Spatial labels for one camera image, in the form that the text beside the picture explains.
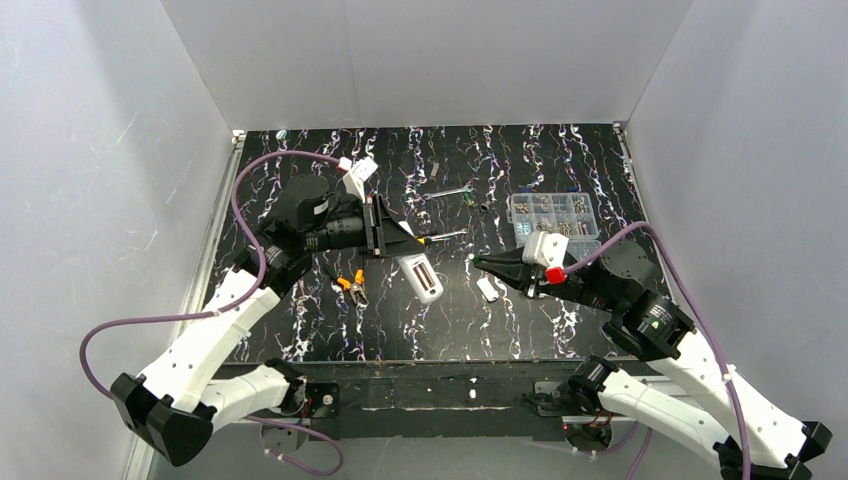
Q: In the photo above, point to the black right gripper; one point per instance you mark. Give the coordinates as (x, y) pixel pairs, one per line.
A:
(534, 279)

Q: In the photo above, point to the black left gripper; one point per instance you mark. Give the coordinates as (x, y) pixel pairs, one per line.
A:
(380, 225)

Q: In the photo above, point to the white remote battery cover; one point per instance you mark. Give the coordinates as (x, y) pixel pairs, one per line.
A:
(487, 290)

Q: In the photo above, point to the white remote control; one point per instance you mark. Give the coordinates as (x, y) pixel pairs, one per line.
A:
(420, 273)

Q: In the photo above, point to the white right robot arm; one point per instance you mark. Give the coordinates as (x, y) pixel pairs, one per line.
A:
(723, 418)

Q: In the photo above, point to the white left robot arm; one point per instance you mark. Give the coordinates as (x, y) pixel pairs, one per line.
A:
(173, 404)

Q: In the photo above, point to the silver wrench upper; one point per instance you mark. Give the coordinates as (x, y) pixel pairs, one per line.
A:
(462, 190)

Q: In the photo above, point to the clear plastic screw organizer box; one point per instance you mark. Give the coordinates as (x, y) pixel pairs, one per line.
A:
(568, 214)

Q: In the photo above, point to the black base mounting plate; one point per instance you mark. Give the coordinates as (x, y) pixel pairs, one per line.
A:
(443, 399)

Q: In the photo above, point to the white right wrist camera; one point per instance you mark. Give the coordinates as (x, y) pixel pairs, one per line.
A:
(547, 251)

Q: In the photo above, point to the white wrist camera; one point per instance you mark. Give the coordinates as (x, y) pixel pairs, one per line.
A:
(355, 175)
(547, 251)

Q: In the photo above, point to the orange handled pliers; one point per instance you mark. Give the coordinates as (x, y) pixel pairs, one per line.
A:
(355, 287)

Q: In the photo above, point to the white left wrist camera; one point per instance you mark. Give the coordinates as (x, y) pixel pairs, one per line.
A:
(355, 175)

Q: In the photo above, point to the aluminium frame rail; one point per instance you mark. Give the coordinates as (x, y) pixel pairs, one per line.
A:
(197, 329)

